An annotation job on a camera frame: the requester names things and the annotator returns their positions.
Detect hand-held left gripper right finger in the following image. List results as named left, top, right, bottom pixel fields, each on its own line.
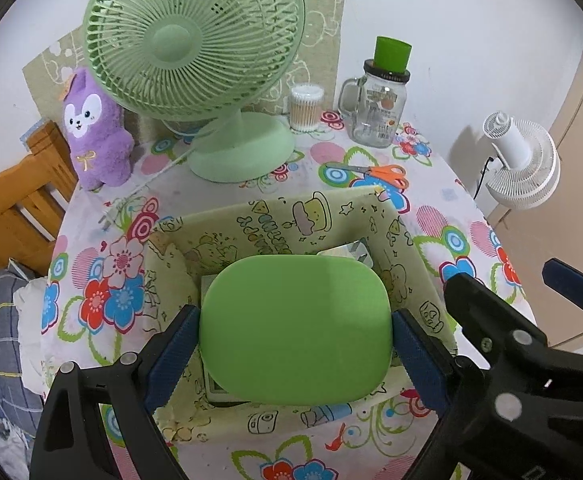
left=393, top=308, right=487, bottom=480

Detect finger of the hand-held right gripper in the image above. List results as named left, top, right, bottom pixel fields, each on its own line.
left=542, top=258, right=583, bottom=322
left=443, top=272, right=550, bottom=372

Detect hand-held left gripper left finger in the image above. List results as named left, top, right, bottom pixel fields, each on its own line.
left=29, top=304, right=202, bottom=480

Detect white remote control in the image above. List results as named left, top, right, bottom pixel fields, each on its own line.
left=200, top=274, right=255, bottom=408

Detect green oval case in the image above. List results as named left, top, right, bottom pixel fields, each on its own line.
left=199, top=254, right=392, bottom=406

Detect yellow printed fabric storage box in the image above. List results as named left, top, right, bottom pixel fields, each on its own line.
left=142, top=185, right=459, bottom=448

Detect white standing fan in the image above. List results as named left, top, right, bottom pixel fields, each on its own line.
left=482, top=112, right=561, bottom=211

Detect white power adapter in box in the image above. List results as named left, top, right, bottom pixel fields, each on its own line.
left=316, top=240, right=376, bottom=271

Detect white cloth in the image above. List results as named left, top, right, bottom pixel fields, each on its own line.
left=13, top=275, right=50, bottom=396

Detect heap of clothes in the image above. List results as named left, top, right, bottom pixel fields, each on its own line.
left=0, top=410, right=37, bottom=480

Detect glass jar with green lid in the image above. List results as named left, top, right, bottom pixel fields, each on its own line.
left=338, top=36, right=413, bottom=149

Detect purple plush toy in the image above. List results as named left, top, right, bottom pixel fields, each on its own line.
left=62, top=66, right=135, bottom=192

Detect clear cotton swab container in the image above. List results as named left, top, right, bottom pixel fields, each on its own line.
left=290, top=82, right=325, bottom=132

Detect green desk fan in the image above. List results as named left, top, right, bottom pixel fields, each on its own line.
left=82, top=0, right=308, bottom=183

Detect beige cartoon printed board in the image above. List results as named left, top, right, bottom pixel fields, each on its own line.
left=22, top=0, right=348, bottom=146

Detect black fan power cable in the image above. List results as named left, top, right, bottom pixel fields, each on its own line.
left=471, top=155, right=495, bottom=201

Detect orange handled scissors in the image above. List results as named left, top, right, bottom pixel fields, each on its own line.
left=325, top=162, right=410, bottom=191

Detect white fan power cord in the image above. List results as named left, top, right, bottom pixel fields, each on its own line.
left=99, top=127, right=212, bottom=233

